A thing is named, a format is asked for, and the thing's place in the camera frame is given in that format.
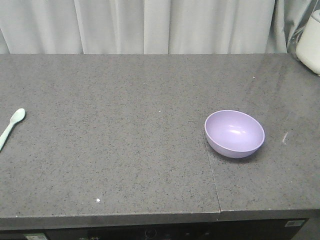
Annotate purple plastic bowl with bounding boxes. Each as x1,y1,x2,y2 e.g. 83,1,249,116
204,110,265,159

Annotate white curtain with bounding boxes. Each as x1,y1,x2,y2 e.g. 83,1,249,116
0,0,315,55

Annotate white rice cooker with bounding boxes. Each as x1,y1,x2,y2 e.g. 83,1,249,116
296,9,320,76

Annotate black drawer disinfection cabinet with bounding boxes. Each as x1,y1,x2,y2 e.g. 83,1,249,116
45,218,307,240

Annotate pale green ceramic spoon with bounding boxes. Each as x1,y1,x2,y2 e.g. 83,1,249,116
0,108,26,150

